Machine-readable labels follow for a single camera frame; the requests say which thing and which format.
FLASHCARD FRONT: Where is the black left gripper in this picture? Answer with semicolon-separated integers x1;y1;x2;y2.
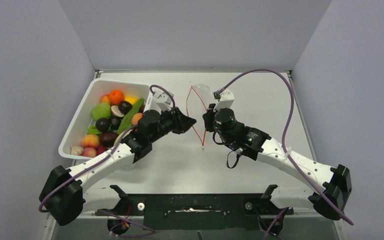
149;106;196;144

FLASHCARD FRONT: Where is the clear red-zipper bag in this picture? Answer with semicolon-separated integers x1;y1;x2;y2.
185;83;212;151

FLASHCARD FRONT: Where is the dark plum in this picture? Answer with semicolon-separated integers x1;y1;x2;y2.
118;100;133;115
109;116;123;130
95;117;111;133

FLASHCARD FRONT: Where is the sliced mushroom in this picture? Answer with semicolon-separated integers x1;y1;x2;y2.
110;105;125;119

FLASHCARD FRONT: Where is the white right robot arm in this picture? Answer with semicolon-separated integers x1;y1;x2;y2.
202;103;353;225

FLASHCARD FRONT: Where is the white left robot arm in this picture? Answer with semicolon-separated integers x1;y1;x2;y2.
38;107;197;226

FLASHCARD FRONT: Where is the dark red fig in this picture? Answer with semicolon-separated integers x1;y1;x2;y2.
138;105;145;113

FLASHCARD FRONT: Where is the green leafy vegetable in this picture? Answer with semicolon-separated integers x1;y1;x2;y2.
117;98;145;134

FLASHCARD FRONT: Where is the orange fruit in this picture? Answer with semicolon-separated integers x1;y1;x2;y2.
108;89;125;106

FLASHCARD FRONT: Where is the green cabbage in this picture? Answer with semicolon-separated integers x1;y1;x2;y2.
91;102;112;121

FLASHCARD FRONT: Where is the red purple onion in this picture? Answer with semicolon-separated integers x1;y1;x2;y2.
96;145;108;156

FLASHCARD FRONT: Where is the pink peach bottom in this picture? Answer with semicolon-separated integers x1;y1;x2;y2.
81;147;97;158

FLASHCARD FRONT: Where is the white plastic bin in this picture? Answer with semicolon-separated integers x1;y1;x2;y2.
58;78;153;161

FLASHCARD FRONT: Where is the garlic bulb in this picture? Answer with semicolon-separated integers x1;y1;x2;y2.
70;145;84;156

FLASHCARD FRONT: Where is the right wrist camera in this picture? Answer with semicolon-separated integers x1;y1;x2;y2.
213;88;235;111

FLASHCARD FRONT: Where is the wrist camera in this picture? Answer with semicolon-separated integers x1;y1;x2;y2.
153;92;174;111
213;88;235;111

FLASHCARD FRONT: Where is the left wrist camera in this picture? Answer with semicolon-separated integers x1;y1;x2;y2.
153;92;174;111

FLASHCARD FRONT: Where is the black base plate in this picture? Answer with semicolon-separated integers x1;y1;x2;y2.
109;193;281;231

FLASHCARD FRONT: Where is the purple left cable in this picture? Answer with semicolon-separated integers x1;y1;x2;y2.
38;84;176;239

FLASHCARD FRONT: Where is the purple cable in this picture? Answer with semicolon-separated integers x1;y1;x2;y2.
38;84;176;239
214;68;355;240

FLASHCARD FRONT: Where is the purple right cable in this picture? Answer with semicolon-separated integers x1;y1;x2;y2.
214;68;355;240

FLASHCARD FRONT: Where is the aluminium frame rail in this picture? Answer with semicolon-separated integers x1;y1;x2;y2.
46;194;345;221

